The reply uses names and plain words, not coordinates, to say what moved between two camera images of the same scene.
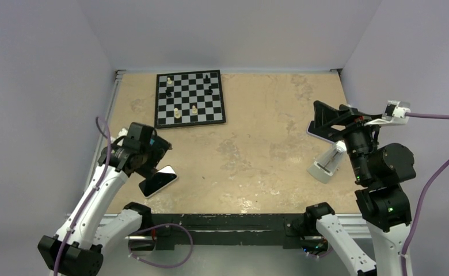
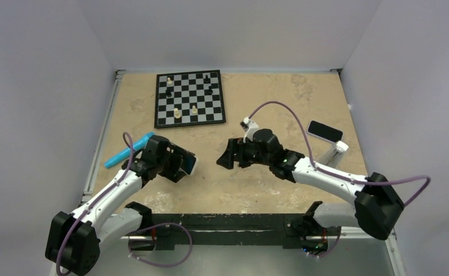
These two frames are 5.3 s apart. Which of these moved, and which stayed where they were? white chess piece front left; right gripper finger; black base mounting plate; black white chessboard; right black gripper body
Moved: right gripper finger; right black gripper body
Stayed: black base mounting plate; black white chessboard; white chess piece front left
